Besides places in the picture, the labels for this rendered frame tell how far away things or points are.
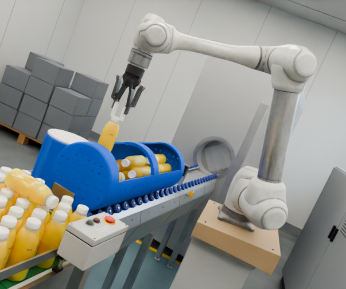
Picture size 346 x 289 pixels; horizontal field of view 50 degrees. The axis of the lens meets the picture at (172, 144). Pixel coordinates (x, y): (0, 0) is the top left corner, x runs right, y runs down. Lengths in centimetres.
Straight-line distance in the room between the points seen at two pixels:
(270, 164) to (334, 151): 520
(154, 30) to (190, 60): 546
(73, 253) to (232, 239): 78
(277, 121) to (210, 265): 73
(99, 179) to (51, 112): 384
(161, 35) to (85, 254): 74
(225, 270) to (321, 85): 521
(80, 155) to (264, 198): 77
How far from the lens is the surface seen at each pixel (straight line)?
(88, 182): 151
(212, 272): 181
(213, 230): 166
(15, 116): 559
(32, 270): 125
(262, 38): 672
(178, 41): 139
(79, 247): 111
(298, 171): 668
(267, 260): 169
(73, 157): 155
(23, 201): 122
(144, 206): 200
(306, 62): 147
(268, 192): 156
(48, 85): 530
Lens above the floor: 158
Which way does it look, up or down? 9 degrees down
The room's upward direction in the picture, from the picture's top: 23 degrees clockwise
